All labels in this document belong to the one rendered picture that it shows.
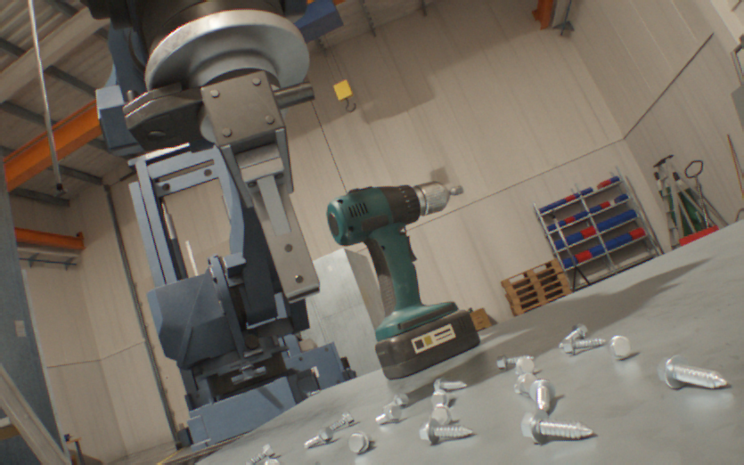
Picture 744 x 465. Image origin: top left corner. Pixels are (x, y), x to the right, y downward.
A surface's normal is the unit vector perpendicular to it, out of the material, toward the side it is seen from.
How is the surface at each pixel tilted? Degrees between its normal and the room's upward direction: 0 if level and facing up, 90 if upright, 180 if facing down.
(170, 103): 90
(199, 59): 180
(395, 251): 91
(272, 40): 180
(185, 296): 90
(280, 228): 120
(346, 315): 90
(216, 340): 125
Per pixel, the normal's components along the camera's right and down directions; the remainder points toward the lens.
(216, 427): 0.08, -0.24
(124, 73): 0.41, 0.23
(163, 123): 0.36, 0.91
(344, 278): -0.23, -0.12
